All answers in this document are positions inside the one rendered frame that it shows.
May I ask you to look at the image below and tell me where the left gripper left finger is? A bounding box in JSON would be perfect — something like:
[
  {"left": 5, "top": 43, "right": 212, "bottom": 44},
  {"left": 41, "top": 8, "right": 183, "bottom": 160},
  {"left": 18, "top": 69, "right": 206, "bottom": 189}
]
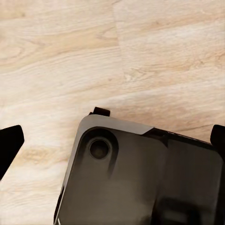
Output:
[{"left": 0, "top": 125, "right": 24, "bottom": 181}]

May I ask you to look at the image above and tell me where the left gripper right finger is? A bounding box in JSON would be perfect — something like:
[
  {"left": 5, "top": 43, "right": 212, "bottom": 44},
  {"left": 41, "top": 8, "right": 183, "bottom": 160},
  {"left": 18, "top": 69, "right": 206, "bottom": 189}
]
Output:
[{"left": 210, "top": 124, "right": 225, "bottom": 162}]

